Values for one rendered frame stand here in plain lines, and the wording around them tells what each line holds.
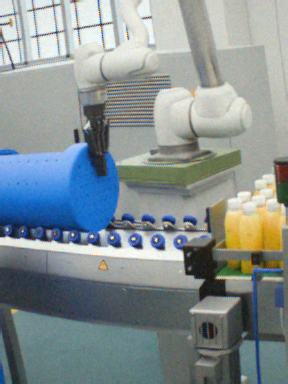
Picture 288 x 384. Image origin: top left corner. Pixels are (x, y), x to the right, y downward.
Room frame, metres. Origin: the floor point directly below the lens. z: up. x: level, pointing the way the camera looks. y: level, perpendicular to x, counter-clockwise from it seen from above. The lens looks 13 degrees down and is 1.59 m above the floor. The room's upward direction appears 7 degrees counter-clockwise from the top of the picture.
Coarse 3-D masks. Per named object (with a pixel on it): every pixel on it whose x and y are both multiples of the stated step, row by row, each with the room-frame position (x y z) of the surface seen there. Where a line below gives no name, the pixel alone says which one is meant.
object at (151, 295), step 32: (0, 256) 2.40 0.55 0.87; (32, 256) 2.32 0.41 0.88; (64, 256) 2.25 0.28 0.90; (96, 256) 2.18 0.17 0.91; (0, 288) 2.46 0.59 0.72; (32, 288) 2.36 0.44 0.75; (64, 288) 2.26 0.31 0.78; (96, 288) 2.18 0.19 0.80; (128, 288) 2.11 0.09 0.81; (160, 288) 2.05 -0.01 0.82; (192, 288) 1.99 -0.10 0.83; (96, 320) 2.27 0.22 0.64; (128, 320) 2.18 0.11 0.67; (160, 320) 2.11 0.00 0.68
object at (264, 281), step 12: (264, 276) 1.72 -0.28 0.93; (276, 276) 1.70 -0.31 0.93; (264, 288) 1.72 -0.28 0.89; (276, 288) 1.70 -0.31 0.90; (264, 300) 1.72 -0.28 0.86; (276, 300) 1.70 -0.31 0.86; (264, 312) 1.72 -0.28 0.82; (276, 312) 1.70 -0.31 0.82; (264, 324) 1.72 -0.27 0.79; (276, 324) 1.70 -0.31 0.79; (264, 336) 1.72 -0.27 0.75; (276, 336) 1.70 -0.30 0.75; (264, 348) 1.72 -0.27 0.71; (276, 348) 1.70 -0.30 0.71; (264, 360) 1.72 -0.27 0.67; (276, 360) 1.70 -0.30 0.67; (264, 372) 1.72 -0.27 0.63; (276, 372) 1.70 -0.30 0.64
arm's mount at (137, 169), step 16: (128, 160) 2.86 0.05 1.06; (144, 160) 2.79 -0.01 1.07; (192, 160) 2.67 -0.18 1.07; (208, 160) 2.68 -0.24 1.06; (224, 160) 2.75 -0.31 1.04; (240, 160) 2.84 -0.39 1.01; (128, 176) 2.76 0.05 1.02; (144, 176) 2.70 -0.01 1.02; (160, 176) 2.65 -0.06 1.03; (176, 176) 2.60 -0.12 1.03; (192, 176) 2.60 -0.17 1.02
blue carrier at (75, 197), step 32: (0, 160) 2.43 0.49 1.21; (32, 160) 2.33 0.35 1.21; (64, 160) 2.25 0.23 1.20; (0, 192) 2.35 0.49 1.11; (32, 192) 2.27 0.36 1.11; (64, 192) 2.20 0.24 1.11; (96, 192) 2.31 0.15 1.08; (0, 224) 2.45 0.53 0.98; (32, 224) 2.34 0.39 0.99; (64, 224) 2.25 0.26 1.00; (96, 224) 2.29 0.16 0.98
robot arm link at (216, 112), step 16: (192, 0) 2.57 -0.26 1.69; (192, 16) 2.58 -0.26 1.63; (208, 16) 2.61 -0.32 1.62; (192, 32) 2.60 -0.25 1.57; (208, 32) 2.60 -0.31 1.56; (192, 48) 2.62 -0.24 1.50; (208, 48) 2.60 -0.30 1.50; (208, 64) 2.61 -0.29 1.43; (208, 80) 2.62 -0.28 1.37; (224, 80) 2.66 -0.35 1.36; (208, 96) 2.61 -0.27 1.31; (224, 96) 2.61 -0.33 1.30; (192, 112) 2.68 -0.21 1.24; (208, 112) 2.62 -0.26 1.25; (224, 112) 2.60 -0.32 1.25; (240, 112) 2.59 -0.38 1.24; (192, 128) 2.68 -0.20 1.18; (208, 128) 2.64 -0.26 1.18; (224, 128) 2.61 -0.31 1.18; (240, 128) 2.60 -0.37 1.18
